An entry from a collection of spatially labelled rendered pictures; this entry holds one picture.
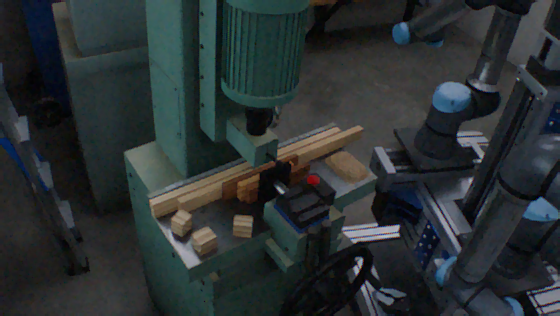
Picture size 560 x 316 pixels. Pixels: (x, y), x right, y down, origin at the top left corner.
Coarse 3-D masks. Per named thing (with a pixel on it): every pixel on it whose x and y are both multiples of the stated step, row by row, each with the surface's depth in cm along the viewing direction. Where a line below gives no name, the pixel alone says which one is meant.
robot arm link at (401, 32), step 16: (448, 0) 134; (464, 0) 127; (480, 0) 124; (496, 0) 122; (512, 0) 123; (416, 16) 150; (432, 16) 142; (448, 16) 137; (400, 32) 155; (416, 32) 151; (432, 32) 149
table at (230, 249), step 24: (312, 168) 134; (360, 192) 132; (168, 216) 116; (192, 216) 117; (216, 216) 118; (168, 240) 111; (240, 240) 113; (264, 240) 117; (336, 240) 119; (192, 264) 106; (216, 264) 111; (288, 264) 112
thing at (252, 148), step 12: (228, 120) 120; (240, 120) 120; (228, 132) 122; (240, 132) 117; (240, 144) 119; (252, 144) 114; (264, 144) 114; (276, 144) 117; (252, 156) 116; (264, 156) 117; (276, 156) 119
